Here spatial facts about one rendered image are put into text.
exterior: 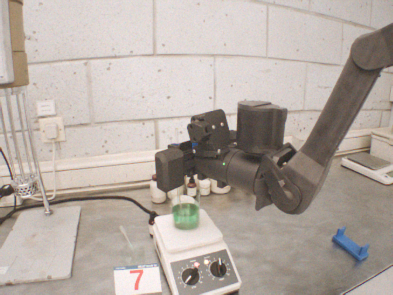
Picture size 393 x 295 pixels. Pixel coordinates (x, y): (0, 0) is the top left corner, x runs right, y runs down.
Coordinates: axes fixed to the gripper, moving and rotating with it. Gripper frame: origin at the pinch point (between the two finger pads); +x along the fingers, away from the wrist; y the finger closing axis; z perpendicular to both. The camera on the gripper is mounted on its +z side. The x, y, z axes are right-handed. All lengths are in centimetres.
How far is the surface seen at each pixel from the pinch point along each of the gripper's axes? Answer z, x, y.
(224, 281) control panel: -22.4, -12.7, 2.1
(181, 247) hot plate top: -17.2, -4.0, 4.8
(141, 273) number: -22.8, 0.4, 11.6
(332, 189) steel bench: -26, -16, -58
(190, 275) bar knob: -19.7, -8.9, 7.1
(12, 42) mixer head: 22.3, 25.6, 22.5
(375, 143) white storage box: -18, -25, -111
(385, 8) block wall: 54, -20, -134
